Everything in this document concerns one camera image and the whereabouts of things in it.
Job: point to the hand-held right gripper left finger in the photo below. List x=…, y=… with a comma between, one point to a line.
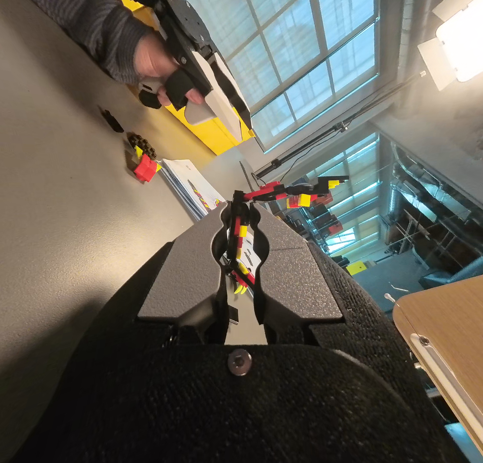
x=181, y=278

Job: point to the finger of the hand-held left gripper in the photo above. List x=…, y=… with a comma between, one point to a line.
x=219, y=101
x=236, y=93

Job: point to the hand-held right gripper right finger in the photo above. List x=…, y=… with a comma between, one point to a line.
x=298, y=278

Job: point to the long red black lego assembly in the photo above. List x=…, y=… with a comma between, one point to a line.
x=271, y=191

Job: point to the person's left forearm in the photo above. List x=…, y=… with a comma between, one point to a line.
x=83, y=14

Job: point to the open lego instruction booklet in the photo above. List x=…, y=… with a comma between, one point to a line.
x=188, y=184

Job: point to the red yellow lego round-plate assembly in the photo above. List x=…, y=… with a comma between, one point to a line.
x=145, y=168

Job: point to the small flat black lego piece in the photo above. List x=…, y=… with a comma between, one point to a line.
x=113, y=121

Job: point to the person's left hand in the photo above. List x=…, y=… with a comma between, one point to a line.
x=151, y=61

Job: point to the yellow box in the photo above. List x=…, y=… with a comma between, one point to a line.
x=211, y=134

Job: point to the small yellow crate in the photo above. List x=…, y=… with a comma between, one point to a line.
x=356, y=268

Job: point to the red black storage cart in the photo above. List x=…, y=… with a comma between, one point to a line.
x=330, y=223

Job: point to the large grid window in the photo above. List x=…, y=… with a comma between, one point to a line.
x=294, y=36

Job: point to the black light stand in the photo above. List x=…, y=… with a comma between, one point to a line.
x=320, y=138

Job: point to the tall background window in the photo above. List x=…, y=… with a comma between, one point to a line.
x=358, y=161

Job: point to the blue sofa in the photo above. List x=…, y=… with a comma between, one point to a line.
x=452, y=276

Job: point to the light wooden table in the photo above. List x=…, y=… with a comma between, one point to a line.
x=452, y=319

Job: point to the white studio light panel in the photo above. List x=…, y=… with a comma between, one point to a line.
x=464, y=44

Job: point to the silver ventilation duct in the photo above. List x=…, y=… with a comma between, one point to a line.
x=411, y=184

